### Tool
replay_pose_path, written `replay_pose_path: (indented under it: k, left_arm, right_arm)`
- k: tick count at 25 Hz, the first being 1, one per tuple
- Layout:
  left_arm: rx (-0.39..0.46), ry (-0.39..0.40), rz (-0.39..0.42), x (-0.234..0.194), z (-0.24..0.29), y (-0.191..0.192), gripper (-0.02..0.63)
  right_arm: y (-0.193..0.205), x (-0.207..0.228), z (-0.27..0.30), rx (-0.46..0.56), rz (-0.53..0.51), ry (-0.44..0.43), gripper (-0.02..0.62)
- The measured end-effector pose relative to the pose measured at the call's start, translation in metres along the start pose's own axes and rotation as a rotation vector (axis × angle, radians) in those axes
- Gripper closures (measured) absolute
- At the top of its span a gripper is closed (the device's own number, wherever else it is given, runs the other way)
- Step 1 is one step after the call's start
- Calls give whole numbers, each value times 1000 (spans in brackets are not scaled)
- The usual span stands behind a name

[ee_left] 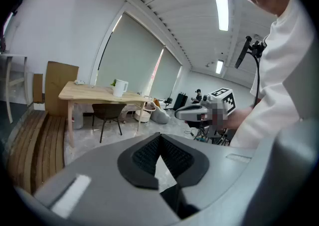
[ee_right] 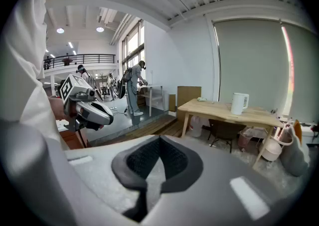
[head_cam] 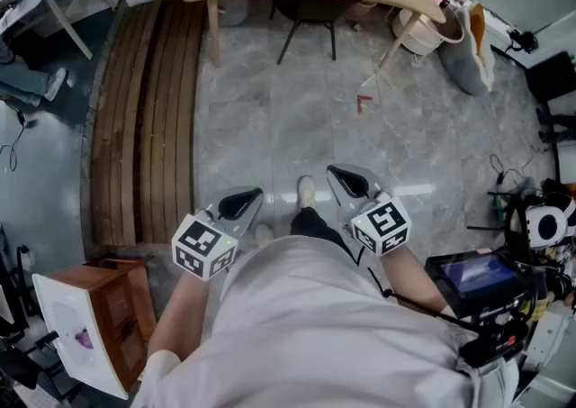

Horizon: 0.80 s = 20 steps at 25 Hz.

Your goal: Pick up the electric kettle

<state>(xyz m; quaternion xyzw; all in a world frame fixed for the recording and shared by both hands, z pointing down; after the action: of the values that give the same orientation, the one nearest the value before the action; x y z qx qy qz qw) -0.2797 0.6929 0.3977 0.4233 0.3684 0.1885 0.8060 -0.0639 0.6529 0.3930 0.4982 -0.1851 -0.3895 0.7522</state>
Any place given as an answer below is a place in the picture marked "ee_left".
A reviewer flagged large cardboard sheet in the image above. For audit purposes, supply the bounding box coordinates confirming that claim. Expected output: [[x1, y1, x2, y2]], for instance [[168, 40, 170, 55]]
[[44, 61, 80, 117]]

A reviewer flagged black cable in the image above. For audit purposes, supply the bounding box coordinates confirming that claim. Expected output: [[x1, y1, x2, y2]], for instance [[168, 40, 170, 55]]
[[252, 55, 261, 109]]

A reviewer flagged person's white shirt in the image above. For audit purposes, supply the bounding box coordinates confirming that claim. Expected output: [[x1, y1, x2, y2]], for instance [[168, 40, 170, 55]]
[[229, 0, 319, 149]]

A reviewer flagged stack of wooden slats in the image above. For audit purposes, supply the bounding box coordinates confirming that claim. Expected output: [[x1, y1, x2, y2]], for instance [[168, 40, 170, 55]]
[[6, 109, 67, 194]]

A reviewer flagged black case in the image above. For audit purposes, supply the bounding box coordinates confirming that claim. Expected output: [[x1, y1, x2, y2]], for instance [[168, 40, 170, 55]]
[[172, 92, 188, 111]]

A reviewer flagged white electric kettle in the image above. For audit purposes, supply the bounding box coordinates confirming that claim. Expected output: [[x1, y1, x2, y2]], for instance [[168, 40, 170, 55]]
[[113, 79, 129, 98]]

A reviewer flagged grey roller blind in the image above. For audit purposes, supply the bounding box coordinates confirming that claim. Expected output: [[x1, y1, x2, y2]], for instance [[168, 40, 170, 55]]
[[95, 12, 165, 96], [149, 47, 183, 101]]

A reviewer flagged black chest-mounted screen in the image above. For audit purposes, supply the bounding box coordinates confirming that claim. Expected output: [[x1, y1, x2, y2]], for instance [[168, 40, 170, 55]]
[[234, 35, 253, 69]]

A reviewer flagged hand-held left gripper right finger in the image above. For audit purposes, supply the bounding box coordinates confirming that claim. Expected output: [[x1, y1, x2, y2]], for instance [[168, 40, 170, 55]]
[[159, 132, 255, 220]]

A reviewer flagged grey bean bag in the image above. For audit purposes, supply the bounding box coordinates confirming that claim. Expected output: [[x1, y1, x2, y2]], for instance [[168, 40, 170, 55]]
[[149, 101, 171, 125]]

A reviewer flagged wooden table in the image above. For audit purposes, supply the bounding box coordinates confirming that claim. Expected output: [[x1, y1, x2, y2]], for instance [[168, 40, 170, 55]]
[[58, 81, 152, 148]]

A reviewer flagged black tripod stand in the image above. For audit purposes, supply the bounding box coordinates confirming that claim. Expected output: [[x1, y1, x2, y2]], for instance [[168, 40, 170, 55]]
[[184, 120, 231, 146]]

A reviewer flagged person's right forearm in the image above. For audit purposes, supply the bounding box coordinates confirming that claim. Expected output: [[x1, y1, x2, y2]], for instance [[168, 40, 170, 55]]
[[225, 107, 255, 130]]

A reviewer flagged small cardboard piece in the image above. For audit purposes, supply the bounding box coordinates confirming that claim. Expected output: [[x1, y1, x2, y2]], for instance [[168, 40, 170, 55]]
[[32, 73, 44, 104]]

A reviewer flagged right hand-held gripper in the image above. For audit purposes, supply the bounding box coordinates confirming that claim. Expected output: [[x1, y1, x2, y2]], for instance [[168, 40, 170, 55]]
[[174, 87, 236, 122]]

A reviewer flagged white frame table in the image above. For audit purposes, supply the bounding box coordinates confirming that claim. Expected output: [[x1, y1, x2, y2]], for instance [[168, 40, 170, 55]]
[[0, 53, 28, 124]]

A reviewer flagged black screen mount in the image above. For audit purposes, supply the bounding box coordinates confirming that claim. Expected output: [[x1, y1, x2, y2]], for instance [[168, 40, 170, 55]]
[[249, 40, 268, 58]]

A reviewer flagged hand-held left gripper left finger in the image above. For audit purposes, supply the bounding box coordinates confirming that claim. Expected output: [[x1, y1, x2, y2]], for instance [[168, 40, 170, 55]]
[[33, 132, 181, 222]]

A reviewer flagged dark wicker chair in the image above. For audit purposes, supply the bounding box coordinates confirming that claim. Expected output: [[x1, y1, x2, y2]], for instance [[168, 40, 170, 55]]
[[92, 103, 127, 144]]

